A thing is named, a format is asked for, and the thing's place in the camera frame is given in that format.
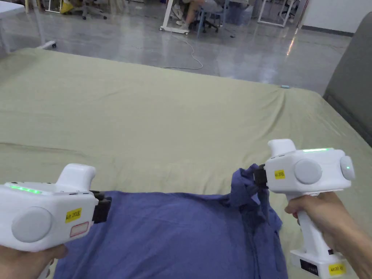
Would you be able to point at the blue bin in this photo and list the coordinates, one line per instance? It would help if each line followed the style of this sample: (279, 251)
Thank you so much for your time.
(239, 14)

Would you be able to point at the dark blue shirt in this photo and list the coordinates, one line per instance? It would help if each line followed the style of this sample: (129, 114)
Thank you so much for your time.
(174, 235)

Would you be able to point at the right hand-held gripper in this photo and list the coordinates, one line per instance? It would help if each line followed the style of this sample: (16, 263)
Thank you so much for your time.
(293, 174)

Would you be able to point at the bed with pale green sheet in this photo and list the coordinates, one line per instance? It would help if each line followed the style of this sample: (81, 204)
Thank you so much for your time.
(151, 122)

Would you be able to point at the person's right hand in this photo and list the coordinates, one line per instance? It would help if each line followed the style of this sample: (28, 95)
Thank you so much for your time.
(328, 215)

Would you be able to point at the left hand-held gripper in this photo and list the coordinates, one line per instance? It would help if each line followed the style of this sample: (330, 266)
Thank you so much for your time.
(43, 209)

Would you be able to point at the white frame desk on castors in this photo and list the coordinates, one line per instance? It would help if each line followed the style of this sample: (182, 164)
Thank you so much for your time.
(166, 17)

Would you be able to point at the person's right forearm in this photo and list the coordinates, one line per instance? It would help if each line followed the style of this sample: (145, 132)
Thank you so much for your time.
(361, 255)

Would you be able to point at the grey padded headboard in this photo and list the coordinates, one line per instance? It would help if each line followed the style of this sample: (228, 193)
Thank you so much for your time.
(353, 84)

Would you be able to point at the person's left hand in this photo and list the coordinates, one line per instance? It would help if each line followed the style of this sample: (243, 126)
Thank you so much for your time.
(20, 264)

